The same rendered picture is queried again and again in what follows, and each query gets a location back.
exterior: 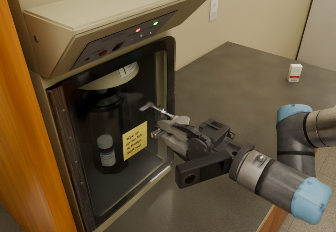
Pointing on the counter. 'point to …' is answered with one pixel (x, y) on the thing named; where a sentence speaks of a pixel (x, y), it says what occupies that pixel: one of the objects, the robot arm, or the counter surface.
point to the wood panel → (26, 144)
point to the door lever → (159, 127)
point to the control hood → (105, 19)
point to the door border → (73, 155)
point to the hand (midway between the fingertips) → (160, 130)
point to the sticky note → (135, 140)
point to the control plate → (110, 41)
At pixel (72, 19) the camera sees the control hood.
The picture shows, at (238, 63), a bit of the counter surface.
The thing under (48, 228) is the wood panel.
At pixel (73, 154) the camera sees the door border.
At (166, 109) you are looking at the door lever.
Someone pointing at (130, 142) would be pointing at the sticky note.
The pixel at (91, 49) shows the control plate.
